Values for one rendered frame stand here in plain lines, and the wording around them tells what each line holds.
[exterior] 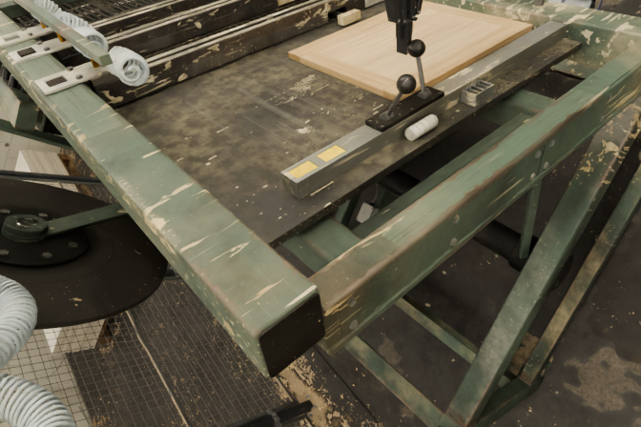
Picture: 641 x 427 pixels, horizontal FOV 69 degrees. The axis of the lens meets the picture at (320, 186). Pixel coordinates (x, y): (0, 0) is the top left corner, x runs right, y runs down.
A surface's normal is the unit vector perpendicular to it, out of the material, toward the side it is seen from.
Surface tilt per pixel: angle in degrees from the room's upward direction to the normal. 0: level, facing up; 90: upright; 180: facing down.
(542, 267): 0
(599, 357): 0
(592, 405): 0
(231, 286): 55
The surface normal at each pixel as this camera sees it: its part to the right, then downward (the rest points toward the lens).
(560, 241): -0.67, -0.07
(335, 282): -0.10, -0.78
